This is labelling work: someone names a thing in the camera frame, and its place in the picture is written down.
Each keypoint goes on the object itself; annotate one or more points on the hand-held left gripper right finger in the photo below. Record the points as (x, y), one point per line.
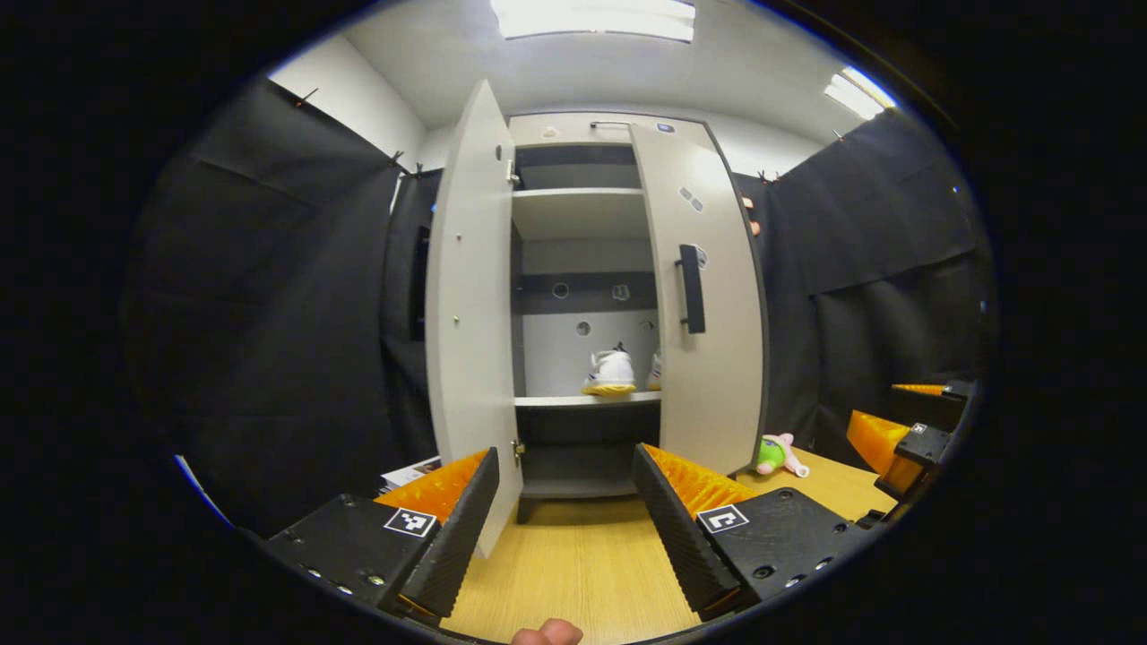
(676, 537)

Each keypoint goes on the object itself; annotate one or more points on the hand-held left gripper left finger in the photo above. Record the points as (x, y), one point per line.
(457, 537)

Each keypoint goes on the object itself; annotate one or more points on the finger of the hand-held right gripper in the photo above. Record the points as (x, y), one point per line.
(932, 408)
(923, 443)

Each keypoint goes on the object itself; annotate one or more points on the white shoe cabinet door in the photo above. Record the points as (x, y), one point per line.
(470, 296)
(721, 385)

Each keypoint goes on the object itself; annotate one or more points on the white canvas shoe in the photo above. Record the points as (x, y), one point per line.
(655, 372)
(609, 369)

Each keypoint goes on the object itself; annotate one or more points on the white shoe cabinet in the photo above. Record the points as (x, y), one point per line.
(578, 210)

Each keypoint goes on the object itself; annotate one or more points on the metal door hinge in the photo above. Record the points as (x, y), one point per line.
(513, 172)
(518, 448)

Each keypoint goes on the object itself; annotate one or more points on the white cabinet drawer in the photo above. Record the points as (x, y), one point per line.
(560, 133)

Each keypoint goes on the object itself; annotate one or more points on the white cover book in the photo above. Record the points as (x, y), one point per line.
(408, 475)

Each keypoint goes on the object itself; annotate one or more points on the green pink plush toy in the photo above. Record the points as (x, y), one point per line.
(771, 452)

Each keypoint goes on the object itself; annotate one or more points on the black backdrop cloth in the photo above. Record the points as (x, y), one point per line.
(878, 269)
(269, 313)

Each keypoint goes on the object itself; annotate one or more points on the small ceiling light panel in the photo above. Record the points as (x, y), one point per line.
(858, 92)

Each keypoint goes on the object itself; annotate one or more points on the large ceiling light panel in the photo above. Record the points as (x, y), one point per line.
(591, 16)

